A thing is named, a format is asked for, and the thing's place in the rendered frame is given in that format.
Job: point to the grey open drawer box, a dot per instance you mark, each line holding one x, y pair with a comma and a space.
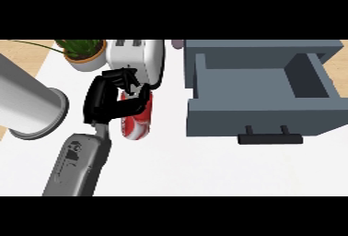
244, 83

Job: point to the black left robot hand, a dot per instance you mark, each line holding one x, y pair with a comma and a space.
101, 104

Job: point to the green leafy plant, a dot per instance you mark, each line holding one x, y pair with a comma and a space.
78, 46

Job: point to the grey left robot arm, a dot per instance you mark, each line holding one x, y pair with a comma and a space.
73, 166

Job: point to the large white grey cylinder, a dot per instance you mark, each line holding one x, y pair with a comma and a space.
22, 104

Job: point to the white plant pot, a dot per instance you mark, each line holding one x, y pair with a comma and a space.
88, 63

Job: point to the grey drawer front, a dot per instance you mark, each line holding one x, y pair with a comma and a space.
262, 115

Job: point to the red and white can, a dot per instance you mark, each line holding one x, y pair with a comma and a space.
135, 127

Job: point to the white toaster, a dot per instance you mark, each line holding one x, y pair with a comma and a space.
135, 56

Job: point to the grey cabinet body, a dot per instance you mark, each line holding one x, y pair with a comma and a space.
253, 49

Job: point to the small mauve object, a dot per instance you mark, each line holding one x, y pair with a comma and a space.
177, 43

